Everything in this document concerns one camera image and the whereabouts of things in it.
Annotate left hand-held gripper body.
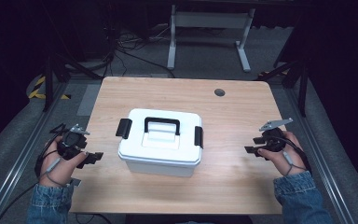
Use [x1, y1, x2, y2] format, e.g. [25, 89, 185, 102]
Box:
[56, 123, 91, 161]

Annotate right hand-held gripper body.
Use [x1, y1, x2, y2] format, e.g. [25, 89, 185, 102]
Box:
[258, 117, 295, 153]

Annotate white storage box black handle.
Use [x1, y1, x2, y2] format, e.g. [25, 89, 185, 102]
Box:
[115, 107, 205, 178]

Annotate person's right hand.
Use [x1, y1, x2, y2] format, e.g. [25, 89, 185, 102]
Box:
[256, 130, 308, 177]

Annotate person's left hand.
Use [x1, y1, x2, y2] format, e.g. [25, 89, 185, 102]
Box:
[38, 135, 90, 189]

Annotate grey floor plate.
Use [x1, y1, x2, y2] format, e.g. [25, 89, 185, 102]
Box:
[76, 82, 103, 118]

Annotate yellow black floor tape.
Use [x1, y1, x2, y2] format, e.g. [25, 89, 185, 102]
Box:
[27, 76, 73, 101]

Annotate black tripod stand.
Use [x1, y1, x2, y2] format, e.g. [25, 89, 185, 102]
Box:
[256, 58, 310, 119]
[41, 51, 104, 113]

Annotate right gripper grey cable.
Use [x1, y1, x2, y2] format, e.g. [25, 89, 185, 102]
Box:
[282, 149, 308, 177]

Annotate gripper grey cable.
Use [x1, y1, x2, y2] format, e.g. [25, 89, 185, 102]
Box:
[38, 156, 73, 188]
[282, 149, 308, 177]

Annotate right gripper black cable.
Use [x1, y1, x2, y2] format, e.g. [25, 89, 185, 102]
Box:
[279, 135, 313, 174]

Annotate left gripper grey cable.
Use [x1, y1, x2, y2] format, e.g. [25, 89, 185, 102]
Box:
[38, 156, 73, 188]

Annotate aluminium floor rail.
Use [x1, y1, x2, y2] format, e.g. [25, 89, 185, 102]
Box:
[0, 82, 71, 224]
[282, 87, 358, 224]

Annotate black floor cables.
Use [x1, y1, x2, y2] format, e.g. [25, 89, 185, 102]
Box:
[103, 25, 177, 79]

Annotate white metal stand frame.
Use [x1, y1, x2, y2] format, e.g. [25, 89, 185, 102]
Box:
[166, 4, 256, 74]

